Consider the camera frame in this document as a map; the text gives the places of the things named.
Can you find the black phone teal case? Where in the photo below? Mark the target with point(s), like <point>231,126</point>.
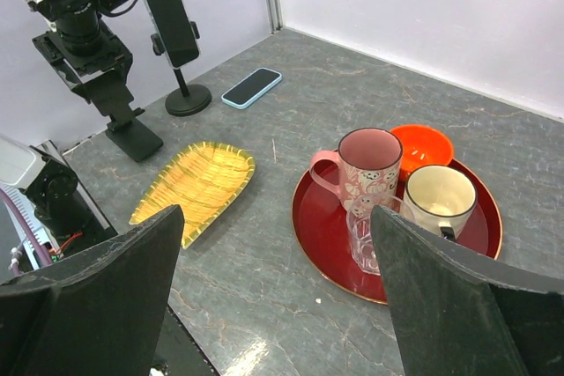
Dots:
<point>175,30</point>

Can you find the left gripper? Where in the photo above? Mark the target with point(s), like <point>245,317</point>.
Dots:
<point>109,53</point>

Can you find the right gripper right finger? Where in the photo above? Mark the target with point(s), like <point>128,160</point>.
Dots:
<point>457,312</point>

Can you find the black folding phone stand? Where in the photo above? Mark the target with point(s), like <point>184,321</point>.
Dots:
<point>112,98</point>

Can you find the yellow bamboo basket tray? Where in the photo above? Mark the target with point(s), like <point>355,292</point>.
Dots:
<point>203,179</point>

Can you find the red round tray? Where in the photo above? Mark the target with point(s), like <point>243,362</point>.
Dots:
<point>320,228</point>

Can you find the cream mug black handle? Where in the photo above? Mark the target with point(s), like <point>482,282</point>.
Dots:
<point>439,199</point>

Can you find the orange bowl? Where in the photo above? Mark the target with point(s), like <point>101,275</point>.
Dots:
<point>422,146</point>

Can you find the clear glass tumbler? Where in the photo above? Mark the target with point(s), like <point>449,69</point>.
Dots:
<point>358,226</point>

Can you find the blue case phone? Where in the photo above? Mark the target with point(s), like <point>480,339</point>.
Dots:
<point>251,88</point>

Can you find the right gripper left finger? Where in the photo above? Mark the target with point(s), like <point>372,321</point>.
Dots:
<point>97,312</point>

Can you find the black round base phone stand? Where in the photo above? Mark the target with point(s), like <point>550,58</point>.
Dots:
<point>187,99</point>

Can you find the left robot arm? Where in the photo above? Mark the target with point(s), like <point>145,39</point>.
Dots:
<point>49,184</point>

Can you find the pink ghost mug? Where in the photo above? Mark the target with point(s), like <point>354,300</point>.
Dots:
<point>368,162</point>

